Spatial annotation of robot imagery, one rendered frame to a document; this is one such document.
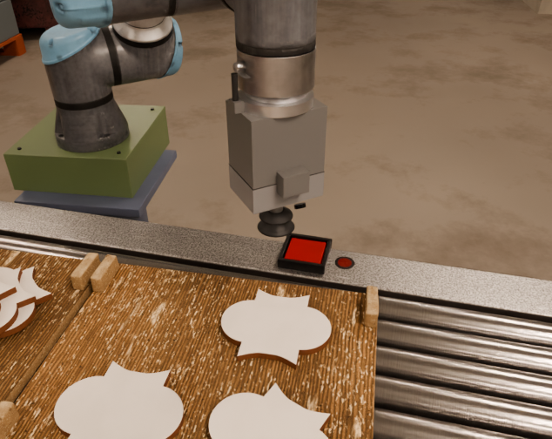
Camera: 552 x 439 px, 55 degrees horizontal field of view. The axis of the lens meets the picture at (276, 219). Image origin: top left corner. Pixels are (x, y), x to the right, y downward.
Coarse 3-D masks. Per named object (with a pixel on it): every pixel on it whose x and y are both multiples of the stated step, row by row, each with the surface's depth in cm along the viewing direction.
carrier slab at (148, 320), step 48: (144, 288) 78; (192, 288) 78; (240, 288) 78; (288, 288) 78; (96, 336) 70; (144, 336) 70; (192, 336) 70; (336, 336) 70; (48, 384) 64; (192, 384) 64; (240, 384) 64; (288, 384) 64; (336, 384) 64; (48, 432) 58; (192, 432) 58; (336, 432) 58
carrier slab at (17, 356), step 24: (0, 264) 83; (24, 264) 83; (48, 264) 83; (72, 264) 83; (48, 288) 78; (72, 288) 78; (48, 312) 74; (72, 312) 75; (24, 336) 70; (48, 336) 70; (0, 360) 67; (24, 360) 67; (0, 384) 64; (24, 384) 65
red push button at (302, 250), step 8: (296, 240) 89; (304, 240) 89; (312, 240) 89; (288, 248) 87; (296, 248) 87; (304, 248) 87; (312, 248) 87; (320, 248) 87; (288, 256) 85; (296, 256) 85; (304, 256) 85; (312, 256) 85; (320, 256) 85
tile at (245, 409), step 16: (224, 400) 61; (240, 400) 61; (256, 400) 61; (272, 400) 61; (288, 400) 61; (224, 416) 59; (240, 416) 59; (256, 416) 59; (272, 416) 59; (288, 416) 59; (304, 416) 59; (320, 416) 59; (224, 432) 57; (240, 432) 57; (256, 432) 57; (272, 432) 57; (288, 432) 57; (304, 432) 57; (320, 432) 57
